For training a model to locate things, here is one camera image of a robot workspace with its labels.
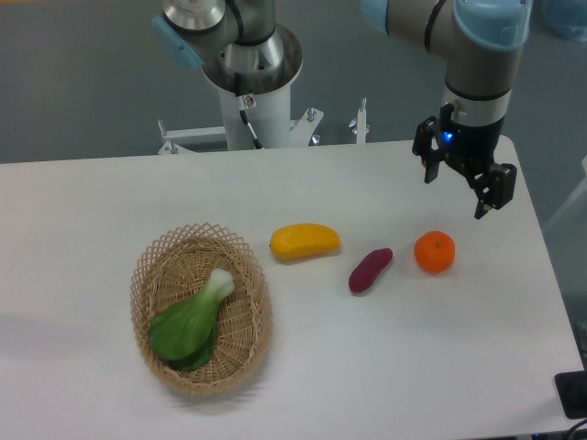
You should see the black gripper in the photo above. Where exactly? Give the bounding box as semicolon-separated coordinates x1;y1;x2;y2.
412;103;517;219

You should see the green bok choy vegetable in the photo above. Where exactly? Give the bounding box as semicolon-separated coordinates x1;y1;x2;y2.
149;269;235;371

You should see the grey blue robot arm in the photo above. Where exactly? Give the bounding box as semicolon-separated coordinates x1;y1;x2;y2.
151;1;532;218

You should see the woven wicker basket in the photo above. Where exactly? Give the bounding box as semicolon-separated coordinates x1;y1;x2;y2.
130;223;272;396

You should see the orange tangerine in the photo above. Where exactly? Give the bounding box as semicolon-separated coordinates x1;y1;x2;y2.
414;231;456;274

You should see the purple sweet potato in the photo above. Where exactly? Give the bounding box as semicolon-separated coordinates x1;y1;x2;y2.
348;247;393;294

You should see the yellow mango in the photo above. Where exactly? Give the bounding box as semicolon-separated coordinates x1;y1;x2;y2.
269;223;341;262

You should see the blue plastic bag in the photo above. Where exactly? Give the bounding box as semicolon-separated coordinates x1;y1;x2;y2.
541;0;586;43

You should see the black box at edge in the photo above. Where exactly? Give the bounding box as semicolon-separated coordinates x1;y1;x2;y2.
554;370;586;420

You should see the white metal base frame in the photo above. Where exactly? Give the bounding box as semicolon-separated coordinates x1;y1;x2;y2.
157;97;371;155

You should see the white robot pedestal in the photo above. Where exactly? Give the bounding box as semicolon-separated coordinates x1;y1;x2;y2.
217;85;291;150

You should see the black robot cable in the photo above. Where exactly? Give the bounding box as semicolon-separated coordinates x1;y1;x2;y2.
234;72;265;150

